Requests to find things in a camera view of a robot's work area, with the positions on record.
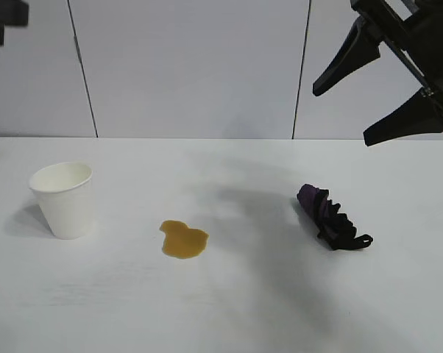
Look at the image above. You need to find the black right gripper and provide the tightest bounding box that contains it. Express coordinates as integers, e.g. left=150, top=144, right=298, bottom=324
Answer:
left=312, top=0, right=443, bottom=149

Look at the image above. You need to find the purple and black cloth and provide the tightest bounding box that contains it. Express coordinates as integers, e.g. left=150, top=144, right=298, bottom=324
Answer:
left=290, top=182, right=375, bottom=252

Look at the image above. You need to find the white paper cup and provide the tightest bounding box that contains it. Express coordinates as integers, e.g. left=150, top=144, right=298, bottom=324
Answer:
left=28, top=162, right=94, bottom=240

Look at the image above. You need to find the brown liquid spill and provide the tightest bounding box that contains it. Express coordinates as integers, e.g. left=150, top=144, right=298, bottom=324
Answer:
left=159, top=219, right=210, bottom=261

